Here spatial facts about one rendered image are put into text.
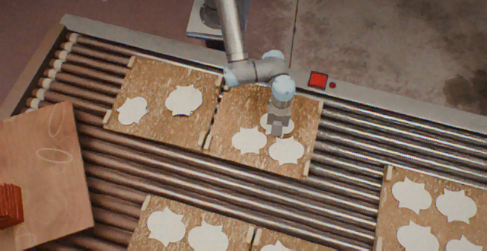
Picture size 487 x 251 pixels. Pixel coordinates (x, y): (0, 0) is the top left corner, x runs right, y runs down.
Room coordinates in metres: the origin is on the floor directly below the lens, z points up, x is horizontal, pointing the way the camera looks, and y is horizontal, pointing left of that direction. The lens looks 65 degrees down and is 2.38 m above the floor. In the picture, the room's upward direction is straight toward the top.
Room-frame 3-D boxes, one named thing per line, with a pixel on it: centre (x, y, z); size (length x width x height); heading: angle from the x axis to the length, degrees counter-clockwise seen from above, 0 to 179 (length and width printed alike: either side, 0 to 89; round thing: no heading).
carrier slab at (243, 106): (0.63, -0.08, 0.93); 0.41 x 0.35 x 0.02; 75
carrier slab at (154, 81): (0.74, 0.33, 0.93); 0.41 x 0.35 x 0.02; 77
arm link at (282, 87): (0.64, -0.13, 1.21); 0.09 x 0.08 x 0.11; 12
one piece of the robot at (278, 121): (0.61, -0.12, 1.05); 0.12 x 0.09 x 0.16; 172
